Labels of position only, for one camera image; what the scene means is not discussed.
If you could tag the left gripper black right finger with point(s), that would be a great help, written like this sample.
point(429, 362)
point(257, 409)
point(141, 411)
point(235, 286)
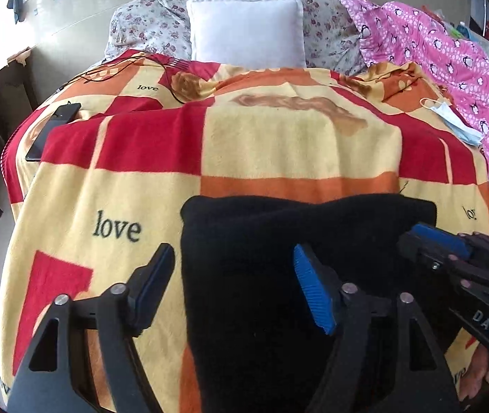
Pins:
point(384, 358)

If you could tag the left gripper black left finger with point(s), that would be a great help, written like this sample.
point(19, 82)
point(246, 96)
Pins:
point(55, 374)

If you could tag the black pants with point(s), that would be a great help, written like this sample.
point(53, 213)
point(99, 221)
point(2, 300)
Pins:
point(252, 336)

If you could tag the right hand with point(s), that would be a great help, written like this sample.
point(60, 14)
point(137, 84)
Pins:
point(476, 375)

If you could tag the blue white face mask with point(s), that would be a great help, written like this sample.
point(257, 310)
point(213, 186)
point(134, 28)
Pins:
point(462, 131)

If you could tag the pink penguin print blanket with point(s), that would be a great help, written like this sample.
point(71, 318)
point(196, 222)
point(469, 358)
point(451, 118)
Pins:
point(399, 34)

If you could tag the red yellow checkered love blanket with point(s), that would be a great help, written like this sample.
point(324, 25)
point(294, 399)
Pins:
point(98, 175)

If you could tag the white square pillow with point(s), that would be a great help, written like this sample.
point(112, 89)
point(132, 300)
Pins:
point(253, 34)

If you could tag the floral grey quilt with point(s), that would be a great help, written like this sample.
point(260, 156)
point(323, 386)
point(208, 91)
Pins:
point(331, 39)

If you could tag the dark garment on wall hook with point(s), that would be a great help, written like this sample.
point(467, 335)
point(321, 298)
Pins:
point(17, 7)

